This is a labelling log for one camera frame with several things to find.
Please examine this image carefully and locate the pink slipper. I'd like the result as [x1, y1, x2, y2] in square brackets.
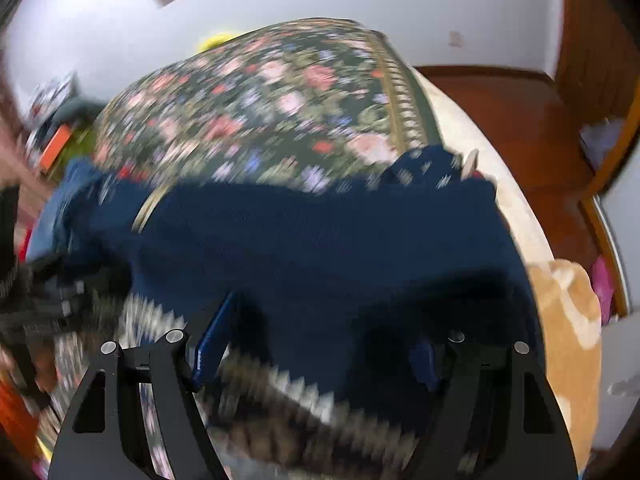
[592, 255, 614, 322]

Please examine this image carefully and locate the yellow object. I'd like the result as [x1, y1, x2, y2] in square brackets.
[197, 32, 236, 53]

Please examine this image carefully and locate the beige cream printed blanket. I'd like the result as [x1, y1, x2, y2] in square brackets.
[410, 67, 603, 480]

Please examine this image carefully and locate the dark grey bag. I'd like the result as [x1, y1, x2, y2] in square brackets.
[50, 97, 107, 127]

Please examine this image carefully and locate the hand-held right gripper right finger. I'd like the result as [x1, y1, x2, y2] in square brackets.
[407, 330, 578, 480]

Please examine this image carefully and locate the dark floral blanket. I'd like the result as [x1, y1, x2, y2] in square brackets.
[47, 17, 446, 480]

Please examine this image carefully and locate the blue denim garment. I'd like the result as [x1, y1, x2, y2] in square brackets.
[25, 157, 108, 261]

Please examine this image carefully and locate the orange box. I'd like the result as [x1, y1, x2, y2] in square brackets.
[40, 125, 73, 171]

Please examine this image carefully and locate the navy patterned knit sweater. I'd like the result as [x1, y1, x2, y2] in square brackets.
[50, 144, 546, 466]

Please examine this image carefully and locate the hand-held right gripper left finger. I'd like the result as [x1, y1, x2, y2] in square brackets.
[47, 291, 238, 480]

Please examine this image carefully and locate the white refrigerator with magnets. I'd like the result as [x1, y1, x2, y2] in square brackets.
[592, 310, 640, 453]

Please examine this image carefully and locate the brown wooden door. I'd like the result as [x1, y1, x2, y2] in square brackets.
[555, 0, 640, 196]

